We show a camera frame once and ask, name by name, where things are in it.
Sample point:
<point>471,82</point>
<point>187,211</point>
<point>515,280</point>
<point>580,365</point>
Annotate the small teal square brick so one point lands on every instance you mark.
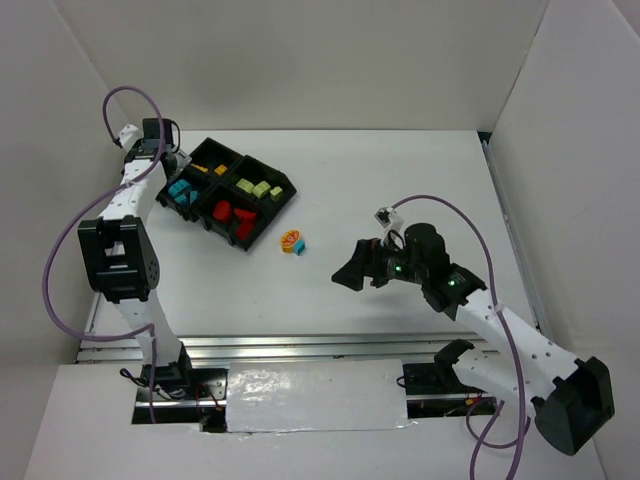
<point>299,247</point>

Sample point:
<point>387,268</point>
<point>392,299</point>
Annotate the red curved slope brick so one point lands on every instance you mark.
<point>245,215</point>

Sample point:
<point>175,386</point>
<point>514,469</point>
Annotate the light green square brick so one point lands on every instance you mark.
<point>276,193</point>

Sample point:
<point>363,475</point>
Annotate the yellow flower-print arch brick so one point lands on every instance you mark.
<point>288,240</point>

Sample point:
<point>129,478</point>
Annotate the aluminium front rail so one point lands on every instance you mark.
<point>210,351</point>

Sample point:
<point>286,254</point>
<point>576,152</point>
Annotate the white foam cover panel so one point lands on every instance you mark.
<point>314,396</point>

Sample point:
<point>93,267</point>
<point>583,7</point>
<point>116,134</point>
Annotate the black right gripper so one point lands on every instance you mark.
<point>373,262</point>

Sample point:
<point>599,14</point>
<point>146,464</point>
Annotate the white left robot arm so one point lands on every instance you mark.
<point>120,261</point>

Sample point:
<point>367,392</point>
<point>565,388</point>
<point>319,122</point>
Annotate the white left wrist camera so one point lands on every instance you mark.
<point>128,136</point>

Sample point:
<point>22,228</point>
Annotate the light green curved brick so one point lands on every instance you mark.
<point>261,189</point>

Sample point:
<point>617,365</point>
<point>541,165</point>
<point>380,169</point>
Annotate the long teal brick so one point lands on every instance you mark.
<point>187,197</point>

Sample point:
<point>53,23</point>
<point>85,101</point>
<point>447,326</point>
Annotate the red curved arch brick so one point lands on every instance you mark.
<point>223,212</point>

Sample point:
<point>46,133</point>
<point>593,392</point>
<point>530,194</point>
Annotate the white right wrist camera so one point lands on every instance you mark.
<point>389,219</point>

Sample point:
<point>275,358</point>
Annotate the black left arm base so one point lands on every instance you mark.
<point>180,394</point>

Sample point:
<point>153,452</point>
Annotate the yellow curved top brick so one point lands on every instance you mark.
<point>199,168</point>

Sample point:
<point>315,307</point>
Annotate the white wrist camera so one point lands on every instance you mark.
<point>128,136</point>
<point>389,219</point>

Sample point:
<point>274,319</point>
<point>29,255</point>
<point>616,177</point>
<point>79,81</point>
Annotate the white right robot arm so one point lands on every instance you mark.
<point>568,399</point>

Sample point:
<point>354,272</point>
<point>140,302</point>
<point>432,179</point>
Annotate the black four-compartment bin tray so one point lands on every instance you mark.
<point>213,188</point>

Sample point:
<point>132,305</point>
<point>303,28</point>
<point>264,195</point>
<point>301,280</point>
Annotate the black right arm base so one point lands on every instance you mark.
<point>433,390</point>

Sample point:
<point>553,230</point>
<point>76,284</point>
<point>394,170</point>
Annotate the teal frog-print round brick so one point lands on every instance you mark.
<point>177,188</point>

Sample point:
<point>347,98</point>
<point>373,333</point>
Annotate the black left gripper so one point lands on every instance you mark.
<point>170,163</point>

